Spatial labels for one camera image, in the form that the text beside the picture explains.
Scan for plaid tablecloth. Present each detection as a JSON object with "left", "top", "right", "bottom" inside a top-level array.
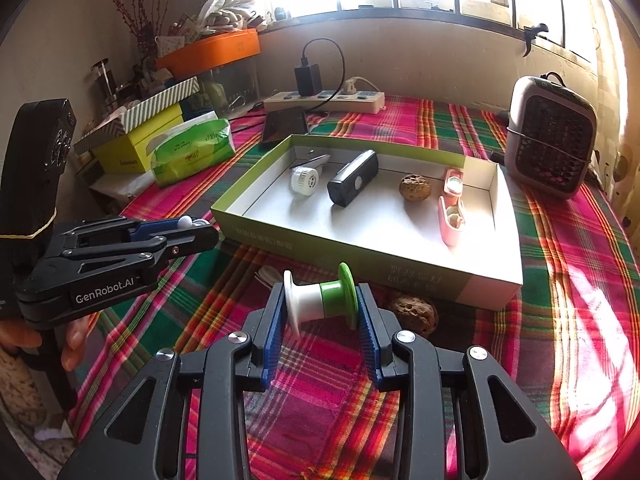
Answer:
[{"left": 67, "top": 92, "right": 640, "bottom": 480}]

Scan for person's left hand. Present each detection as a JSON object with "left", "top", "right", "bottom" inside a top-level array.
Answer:
[{"left": 0, "top": 311, "right": 98, "bottom": 372}]

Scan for glass jar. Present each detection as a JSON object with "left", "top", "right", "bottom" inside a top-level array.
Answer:
[{"left": 90, "top": 59, "right": 118, "bottom": 106}]

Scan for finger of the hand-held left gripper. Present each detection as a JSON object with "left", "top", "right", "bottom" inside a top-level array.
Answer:
[
  {"left": 127, "top": 218, "right": 213, "bottom": 242},
  {"left": 150, "top": 227, "right": 221, "bottom": 266}
]

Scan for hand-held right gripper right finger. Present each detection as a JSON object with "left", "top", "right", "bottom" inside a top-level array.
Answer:
[{"left": 356, "top": 282, "right": 583, "bottom": 480}]

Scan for white paper sheet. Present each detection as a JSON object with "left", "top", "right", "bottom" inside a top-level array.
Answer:
[{"left": 90, "top": 174, "right": 151, "bottom": 207}]

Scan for brown walnut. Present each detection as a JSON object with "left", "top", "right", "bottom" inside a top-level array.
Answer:
[
  {"left": 399, "top": 174, "right": 432, "bottom": 204},
  {"left": 390, "top": 294, "right": 440, "bottom": 336}
]

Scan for green tissue pack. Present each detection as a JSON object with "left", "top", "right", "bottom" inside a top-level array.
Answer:
[{"left": 150, "top": 112, "right": 237, "bottom": 186}]

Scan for black rectangular flashlight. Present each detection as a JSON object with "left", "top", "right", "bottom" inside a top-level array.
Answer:
[{"left": 327, "top": 150, "right": 379, "bottom": 208}]

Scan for long pink case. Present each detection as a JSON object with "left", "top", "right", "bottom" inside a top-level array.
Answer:
[{"left": 437, "top": 195, "right": 466, "bottom": 247}]

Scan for white ribbed jar cap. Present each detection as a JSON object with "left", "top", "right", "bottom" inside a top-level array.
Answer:
[{"left": 290, "top": 166, "right": 321, "bottom": 198}]

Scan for white crumpled plastic heap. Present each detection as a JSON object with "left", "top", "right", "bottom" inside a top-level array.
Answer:
[{"left": 197, "top": 0, "right": 256, "bottom": 36}]

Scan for cream heart print curtain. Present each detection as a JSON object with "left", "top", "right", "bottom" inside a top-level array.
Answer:
[{"left": 570, "top": 0, "right": 640, "bottom": 221}]

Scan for green and white spool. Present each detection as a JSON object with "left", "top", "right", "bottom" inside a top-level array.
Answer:
[{"left": 282, "top": 262, "right": 360, "bottom": 338}]

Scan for grey space heater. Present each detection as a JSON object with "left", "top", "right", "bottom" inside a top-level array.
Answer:
[{"left": 504, "top": 74, "right": 598, "bottom": 200}]

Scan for orange box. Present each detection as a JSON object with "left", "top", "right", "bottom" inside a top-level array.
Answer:
[{"left": 156, "top": 29, "right": 262, "bottom": 80}]

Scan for striped box lid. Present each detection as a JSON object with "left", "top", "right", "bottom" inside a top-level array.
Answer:
[{"left": 74, "top": 76, "right": 200, "bottom": 155}]

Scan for black smartphone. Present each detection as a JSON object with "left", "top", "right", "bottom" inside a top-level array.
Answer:
[{"left": 260, "top": 109, "right": 311, "bottom": 148}]

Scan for yellow cardboard box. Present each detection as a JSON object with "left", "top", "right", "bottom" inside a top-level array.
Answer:
[{"left": 95, "top": 104, "right": 183, "bottom": 173}]

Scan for white power strip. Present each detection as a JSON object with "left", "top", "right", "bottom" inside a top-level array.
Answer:
[{"left": 263, "top": 89, "right": 386, "bottom": 115}]

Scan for dried red branches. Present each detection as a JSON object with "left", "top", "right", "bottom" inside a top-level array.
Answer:
[{"left": 97, "top": 0, "right": 166, "bottom": 61}]

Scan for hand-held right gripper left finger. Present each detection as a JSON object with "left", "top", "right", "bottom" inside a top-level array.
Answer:
[{"left": 57, "top": 282, "right": 288, "bottom": 480}]

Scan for black window handle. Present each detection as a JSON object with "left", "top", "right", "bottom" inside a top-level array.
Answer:
[{"left": 522, "top": 24, "right": 549, "bottom": 57}]

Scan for black charger with cable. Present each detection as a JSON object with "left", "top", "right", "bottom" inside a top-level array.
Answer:
[{"left": 295, "top": 38, "right": 347, "bottom": 111}]

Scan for green and white cardboard box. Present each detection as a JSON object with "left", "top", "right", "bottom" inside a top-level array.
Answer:
[{"left": 210, "top": 134, "right": 525, "bottom": 308}]

